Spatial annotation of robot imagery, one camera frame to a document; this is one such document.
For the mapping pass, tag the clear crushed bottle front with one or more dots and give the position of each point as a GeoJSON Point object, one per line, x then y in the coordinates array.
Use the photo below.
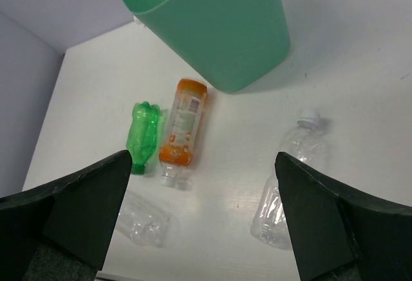
{"type": "Point", "coordinates": [145, 223]}

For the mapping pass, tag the green plastic bottle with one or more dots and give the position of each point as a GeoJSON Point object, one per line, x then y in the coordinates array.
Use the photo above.
{"type": "Point", "coordinates": [142, 137]}

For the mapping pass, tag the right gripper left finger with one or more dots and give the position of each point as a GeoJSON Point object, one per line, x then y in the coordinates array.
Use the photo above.
{"type": "Point", "coordinates": [62, 230]}

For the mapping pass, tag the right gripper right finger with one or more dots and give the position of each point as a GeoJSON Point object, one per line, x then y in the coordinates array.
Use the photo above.
{"type": "Point", "coordinates": [341, 233]}

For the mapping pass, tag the green plastic bin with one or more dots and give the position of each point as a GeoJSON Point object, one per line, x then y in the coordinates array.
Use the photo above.
{"type": "Point", "coordinates": [230, 43]}

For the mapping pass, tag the orange label plastic bottle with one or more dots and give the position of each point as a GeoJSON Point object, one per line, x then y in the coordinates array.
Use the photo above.
{"type": "Point", "coordinates": [181, 132]}

